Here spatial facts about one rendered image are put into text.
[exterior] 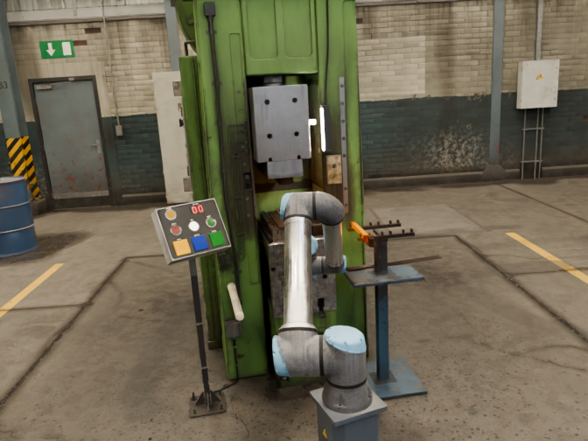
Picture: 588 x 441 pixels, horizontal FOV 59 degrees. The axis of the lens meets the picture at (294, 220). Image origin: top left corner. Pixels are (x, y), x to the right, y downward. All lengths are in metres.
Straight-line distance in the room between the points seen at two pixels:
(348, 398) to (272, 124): 1.52
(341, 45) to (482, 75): 6.47
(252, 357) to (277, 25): 1.97
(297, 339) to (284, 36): 1.74
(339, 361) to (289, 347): 0.19
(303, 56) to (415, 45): 6.13
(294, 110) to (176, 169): 5.60
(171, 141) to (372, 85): 3.35
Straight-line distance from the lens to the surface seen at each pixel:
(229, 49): 2.98
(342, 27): 3.12
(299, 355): 1.94
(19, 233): 7.09
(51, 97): 9.48
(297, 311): 1.99
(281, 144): 2.88
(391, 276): 2.98
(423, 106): 9.12
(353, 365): 1.95
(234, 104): 2.98
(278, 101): 2.87
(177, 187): 8.40
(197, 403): 3.24
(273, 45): 3.03
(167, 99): 8.28
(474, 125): 9.42
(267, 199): 3.41
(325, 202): 2.14
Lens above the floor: 1.75
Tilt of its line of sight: 14 degrees down
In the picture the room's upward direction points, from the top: 3 degrees counter-clockwise
